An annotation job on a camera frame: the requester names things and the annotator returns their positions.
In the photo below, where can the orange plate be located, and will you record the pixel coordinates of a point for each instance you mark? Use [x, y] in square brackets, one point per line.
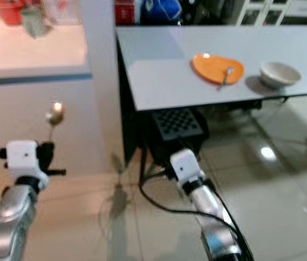
[210, 66]

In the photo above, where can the beige ribbed bowl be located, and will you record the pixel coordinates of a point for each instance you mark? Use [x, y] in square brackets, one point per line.
[281, 75]

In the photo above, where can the red instant noodle cup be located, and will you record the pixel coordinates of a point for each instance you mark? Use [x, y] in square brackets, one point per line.
[9, 11]

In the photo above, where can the pale green plastic mug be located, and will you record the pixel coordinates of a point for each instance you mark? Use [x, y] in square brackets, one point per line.
[35, 23]

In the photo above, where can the metal fork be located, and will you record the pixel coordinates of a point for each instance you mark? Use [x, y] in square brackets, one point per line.
[226, 76]

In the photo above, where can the black perforated chair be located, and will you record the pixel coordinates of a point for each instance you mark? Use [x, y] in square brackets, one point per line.
[177, 124]

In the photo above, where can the white glass door cabinet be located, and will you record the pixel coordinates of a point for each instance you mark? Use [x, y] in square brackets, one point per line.
[300, 6]

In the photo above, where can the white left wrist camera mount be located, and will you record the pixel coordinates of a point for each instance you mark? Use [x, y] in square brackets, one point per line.
[22, 157]

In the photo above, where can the cream printed food box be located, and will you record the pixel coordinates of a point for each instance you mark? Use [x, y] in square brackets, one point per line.
[61, 10]

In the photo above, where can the blue fabric bag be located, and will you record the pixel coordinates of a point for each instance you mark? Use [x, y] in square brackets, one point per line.
[161, 10]

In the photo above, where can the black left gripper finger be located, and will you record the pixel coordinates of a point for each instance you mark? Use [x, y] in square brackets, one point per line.
[47, 150]

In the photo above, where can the metal spoon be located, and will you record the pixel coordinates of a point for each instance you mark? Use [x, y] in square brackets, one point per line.
[55, 113]

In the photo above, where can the red cardboard box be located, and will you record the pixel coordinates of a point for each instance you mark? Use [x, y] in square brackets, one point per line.
[123, 12]

